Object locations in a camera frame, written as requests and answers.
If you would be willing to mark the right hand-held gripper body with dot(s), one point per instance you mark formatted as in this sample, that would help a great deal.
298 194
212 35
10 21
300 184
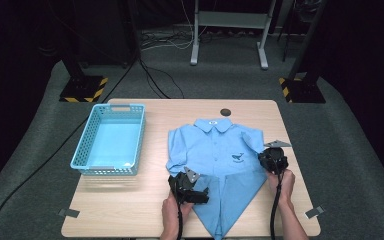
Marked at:
276 158

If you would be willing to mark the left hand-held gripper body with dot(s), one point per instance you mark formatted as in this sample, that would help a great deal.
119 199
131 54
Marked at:
180 186

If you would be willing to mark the light blue short-sleeved shirt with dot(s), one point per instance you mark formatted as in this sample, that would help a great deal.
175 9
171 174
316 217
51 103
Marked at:
213 150

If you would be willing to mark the person's left hand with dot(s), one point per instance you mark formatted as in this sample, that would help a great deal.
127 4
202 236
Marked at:
170 213

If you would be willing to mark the person's right hand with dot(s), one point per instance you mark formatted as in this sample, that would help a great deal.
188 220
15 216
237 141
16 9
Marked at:
286 186

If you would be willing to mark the black round table grommet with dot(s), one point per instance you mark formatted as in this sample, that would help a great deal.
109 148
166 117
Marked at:
225 112

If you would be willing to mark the grey tab on table edge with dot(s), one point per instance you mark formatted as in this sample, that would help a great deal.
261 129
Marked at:
315 212
69 213

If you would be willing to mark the black stand with striped base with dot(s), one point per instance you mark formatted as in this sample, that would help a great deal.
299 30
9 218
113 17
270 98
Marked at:
81 88
305 90

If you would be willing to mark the light blue plastic basket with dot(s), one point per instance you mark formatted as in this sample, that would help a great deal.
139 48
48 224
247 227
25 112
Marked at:
113 143

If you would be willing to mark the black tripod stand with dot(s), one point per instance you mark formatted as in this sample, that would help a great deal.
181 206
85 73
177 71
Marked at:
288 33

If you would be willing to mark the dark cabinet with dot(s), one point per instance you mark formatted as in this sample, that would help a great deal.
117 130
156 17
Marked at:
106 30

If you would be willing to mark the white metal stand frame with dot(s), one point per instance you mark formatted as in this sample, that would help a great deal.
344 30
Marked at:
233 19

